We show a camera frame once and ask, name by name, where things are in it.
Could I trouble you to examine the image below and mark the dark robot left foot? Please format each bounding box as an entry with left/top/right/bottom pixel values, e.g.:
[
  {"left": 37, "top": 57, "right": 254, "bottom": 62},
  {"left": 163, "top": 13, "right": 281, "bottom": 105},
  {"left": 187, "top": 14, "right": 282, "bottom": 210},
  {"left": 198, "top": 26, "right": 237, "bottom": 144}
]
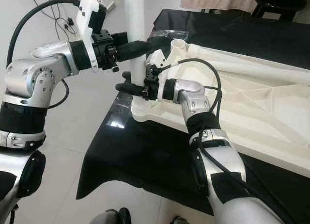
[{"left": 92, "top": 207, "right": 132, "bottom": 224}]

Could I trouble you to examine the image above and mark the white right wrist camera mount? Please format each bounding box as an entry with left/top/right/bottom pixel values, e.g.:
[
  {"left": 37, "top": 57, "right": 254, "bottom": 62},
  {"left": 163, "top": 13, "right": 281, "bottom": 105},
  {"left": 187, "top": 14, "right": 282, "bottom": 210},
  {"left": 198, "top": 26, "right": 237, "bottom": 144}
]
[{"left": 145, "top": 49, "right": 175, "bottom": 101}]

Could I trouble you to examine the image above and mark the black table cloth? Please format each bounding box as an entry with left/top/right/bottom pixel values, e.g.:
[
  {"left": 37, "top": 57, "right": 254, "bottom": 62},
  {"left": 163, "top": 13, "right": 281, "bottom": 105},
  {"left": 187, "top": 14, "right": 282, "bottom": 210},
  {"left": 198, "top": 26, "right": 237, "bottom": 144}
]
[{"left": 75, "top": 10, "right": 310, "bottom": 224}]

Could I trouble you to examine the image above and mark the clear tape patch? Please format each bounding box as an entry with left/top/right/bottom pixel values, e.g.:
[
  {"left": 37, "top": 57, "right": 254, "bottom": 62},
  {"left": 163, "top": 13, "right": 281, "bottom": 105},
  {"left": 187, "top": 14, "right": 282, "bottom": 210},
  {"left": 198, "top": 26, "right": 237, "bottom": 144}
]
[{"left": 108, "top": 96, "right": 130, "bottom": 131}]

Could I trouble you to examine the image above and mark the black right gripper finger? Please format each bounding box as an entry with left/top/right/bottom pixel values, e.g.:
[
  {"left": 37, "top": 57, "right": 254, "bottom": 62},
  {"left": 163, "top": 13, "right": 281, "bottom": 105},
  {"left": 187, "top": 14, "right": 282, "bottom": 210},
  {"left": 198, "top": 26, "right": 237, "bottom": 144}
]
[{"left": 116, "top": 83, "right": 146, "bottom": 96}]

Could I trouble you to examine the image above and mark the black looping power cable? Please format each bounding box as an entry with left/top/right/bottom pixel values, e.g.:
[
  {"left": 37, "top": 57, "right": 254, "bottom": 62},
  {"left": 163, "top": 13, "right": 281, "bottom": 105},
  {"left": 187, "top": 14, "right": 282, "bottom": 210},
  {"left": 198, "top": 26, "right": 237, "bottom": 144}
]
[{"left": 27, "top": 0, "right": 78, "bottom": 38}]

